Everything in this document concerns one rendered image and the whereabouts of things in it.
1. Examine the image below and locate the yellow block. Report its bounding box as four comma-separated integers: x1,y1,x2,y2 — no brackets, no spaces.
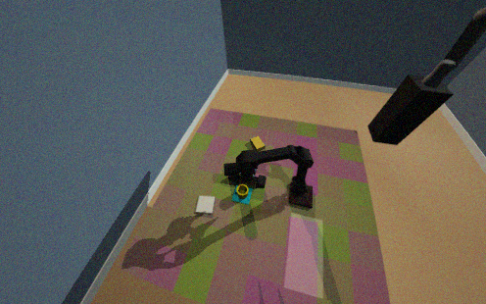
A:
250,136,266,151

